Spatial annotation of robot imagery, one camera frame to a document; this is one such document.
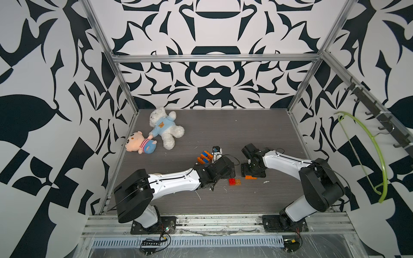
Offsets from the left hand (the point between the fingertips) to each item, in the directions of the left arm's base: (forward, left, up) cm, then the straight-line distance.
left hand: (227, 164), depth 82 cm
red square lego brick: (-6, -2, -9) cm, 11 cm away
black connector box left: (-30, +37, -14) cm, 49 cm away
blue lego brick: (+6, +11, -8) cm, 15 cm away
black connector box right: (-33, -25, -12) cm, 43 cm away
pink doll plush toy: (+17, +50, -3) cm, 53 cm away
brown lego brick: (-5, -6, -11) cm, 13 cm away
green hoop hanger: (+14, -54, +17) cm, 59 cm away
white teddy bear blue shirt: (+29, +36, -2) cm, 47 cm away
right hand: (0, -12, -11) cm, 17 cm away
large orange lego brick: (-4, -12, -9) cm, 16 cm away
